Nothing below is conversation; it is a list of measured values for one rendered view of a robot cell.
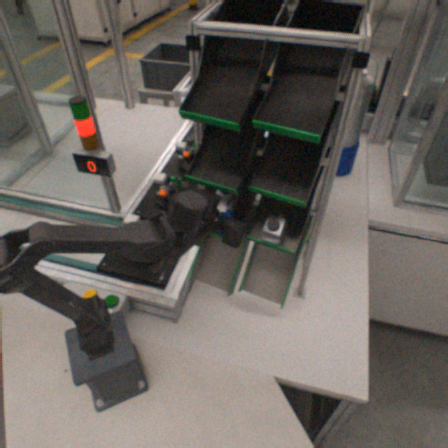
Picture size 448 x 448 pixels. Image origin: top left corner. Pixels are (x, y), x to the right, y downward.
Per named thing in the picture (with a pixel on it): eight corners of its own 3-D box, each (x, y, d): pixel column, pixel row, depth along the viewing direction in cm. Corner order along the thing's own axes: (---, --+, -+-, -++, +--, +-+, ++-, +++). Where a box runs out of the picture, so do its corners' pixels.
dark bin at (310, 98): (318, 144, 65) (321, 119, 59) (253, 128, 69) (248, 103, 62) (359, 36, 73) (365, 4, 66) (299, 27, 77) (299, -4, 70)
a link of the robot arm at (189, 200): (142, 262, 66) (154, 212, 59) (131, 233, 71) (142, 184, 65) (196, 257, 72) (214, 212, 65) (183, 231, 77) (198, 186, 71)
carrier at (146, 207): (193, 231, 127) (190, 204, 118) (132, 218, 131) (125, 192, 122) (212, 189, 143) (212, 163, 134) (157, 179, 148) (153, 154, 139)
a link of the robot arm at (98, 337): (82, 353, 77) (73, 339, 73) (77, 320, 83) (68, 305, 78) (112, 342, 79) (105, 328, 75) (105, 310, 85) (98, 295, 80)
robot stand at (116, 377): (96, 413, 92) (73, 385, 78) (86, 364, 101) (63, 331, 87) (149, 390, 96) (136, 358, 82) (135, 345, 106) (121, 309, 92)
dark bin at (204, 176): (237, 196, 79) (232, 180, 73) (187, 180, 83) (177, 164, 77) (280, 99, 87) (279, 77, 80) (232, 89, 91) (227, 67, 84)
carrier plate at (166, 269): (166, 288, 109) (165, 284, 108) (97, 271, 114) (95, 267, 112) (191, 234, 126) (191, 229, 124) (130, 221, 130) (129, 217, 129)
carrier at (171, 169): (213, 189, 143) (212, 163, 135) (158, 179, 148) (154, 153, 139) (228, 156, 160) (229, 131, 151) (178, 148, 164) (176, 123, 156)
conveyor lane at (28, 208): (169, 304, 116) (166, 286, 109) (-36, 250, 132) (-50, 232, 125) (197, 241, 135) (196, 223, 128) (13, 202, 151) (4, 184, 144)
